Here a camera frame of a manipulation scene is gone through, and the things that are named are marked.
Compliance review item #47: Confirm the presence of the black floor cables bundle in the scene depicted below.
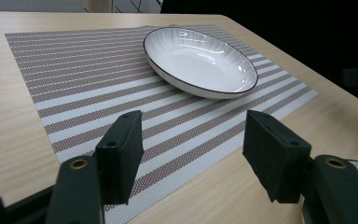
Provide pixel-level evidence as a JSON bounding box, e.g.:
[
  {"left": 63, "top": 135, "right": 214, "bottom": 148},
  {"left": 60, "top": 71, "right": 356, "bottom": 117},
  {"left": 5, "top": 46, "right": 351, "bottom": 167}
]
[{"left": 115, "top": 0, "right": 163, "bottom": 14}]

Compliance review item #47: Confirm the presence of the striped woven placemat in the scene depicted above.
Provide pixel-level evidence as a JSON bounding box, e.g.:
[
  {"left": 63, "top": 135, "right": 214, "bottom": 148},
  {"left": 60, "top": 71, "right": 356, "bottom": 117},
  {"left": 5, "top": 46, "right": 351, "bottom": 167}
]
[{"left": 4, "top": 24, "right": 320, "bottom": 224}]

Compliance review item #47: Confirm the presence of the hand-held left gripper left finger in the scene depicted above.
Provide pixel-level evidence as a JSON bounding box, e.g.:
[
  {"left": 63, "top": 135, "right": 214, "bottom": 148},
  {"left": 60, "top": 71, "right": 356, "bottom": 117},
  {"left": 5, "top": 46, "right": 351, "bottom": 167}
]
[{"left": 94, "top": 109, "right": 145, "bottom": 206}]

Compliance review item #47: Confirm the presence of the wooden desk leg panel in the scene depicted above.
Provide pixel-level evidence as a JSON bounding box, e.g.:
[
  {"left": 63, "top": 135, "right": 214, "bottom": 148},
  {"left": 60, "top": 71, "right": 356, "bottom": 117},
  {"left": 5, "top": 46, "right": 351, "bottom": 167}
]
[{"left": 83, "top": 0, "right": 114, "bottom": 14}]

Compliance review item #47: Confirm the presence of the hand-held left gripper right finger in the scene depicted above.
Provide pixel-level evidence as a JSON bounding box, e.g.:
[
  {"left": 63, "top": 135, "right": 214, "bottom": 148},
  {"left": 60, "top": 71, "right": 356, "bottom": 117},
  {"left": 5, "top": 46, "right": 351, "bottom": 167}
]
[{"left": 241, "top": 109, "right": 312, "bottom": 204}]

